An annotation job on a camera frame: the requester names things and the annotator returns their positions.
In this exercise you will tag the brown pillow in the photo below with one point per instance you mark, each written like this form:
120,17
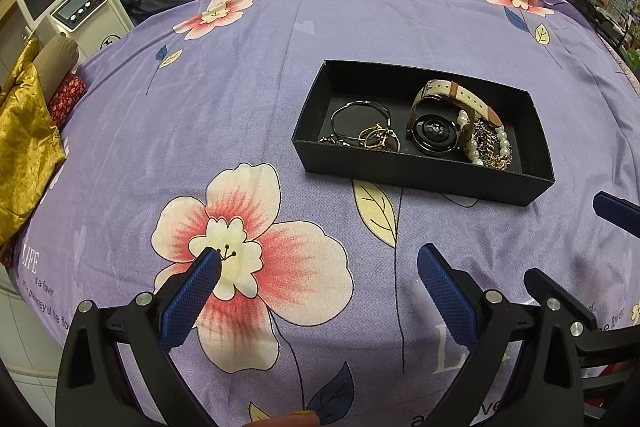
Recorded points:
57,62

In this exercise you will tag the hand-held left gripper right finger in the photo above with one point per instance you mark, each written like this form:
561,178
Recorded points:
445,297

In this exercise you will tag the black rectangular box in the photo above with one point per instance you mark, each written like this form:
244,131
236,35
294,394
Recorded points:
370,92

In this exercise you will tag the silver bangle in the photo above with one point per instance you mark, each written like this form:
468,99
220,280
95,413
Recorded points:
350,105

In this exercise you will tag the person's left hand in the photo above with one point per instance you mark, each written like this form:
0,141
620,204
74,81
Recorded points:
295,419

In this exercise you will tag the red patterned cloth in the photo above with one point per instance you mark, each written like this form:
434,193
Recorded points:
67,99

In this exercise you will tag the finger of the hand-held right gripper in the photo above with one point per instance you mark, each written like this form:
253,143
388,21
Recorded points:
575,303
620,217

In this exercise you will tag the purple floral bedsheet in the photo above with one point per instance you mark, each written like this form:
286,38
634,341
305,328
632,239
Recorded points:
200,107

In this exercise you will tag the shiny gold cloth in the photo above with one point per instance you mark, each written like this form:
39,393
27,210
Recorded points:
25,157

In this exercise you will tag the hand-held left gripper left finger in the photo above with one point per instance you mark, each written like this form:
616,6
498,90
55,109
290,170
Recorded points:
192,297

